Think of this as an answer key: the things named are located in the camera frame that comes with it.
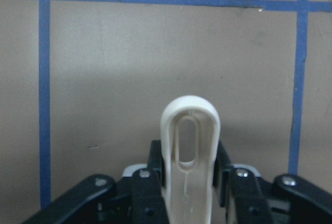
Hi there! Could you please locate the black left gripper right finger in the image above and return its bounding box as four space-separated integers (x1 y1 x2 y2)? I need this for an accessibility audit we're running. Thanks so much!
215 143 331 223

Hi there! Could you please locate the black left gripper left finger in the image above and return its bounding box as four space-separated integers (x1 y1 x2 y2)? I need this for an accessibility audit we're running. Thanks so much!
25 141 169 223

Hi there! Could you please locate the beige plastic dustpan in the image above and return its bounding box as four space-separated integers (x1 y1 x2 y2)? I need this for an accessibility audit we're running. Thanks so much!
160 95 220 223

